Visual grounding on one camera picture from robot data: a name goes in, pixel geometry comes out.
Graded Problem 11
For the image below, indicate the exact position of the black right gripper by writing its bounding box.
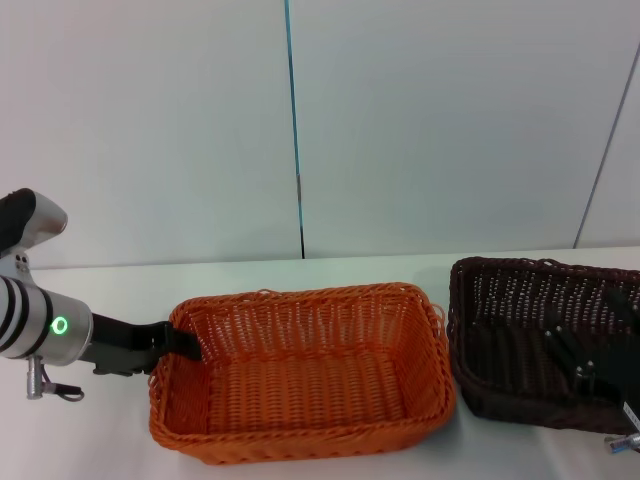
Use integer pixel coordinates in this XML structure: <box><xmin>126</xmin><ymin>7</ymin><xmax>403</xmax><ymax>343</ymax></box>
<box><xmin>543</xmin><ymin>288</ymin><xmax>640</xmax><ymax>432</ymax></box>

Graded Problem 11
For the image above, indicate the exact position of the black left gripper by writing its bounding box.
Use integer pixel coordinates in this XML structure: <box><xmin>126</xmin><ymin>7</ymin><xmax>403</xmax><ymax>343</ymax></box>
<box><xmin>79</xmin><ymin>312</ymin><xmax>204</xmax><ymax>378</ymax></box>

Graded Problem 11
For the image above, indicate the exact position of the dark brown woven plastic basket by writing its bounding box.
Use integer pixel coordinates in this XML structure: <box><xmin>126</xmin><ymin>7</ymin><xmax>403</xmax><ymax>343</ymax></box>
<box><xmin>446</xmin><ymin>256</ymin><xmax>640</xmax><ymax>436</ymax></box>

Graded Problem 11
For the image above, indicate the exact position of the orange woven plastic basket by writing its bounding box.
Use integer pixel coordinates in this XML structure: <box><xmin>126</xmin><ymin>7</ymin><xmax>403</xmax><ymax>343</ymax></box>
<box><xmin>147</xmin><ymin>282</ymin><xmax>457</xmax><ymax>466</ymax></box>

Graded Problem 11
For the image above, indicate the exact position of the gray left gripper cable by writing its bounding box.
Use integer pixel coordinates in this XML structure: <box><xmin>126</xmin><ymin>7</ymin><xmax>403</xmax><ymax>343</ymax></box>
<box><xmin>25</xmin><ymin>354</ymin><xmax>86</xmax><ymax>403</ymax></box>

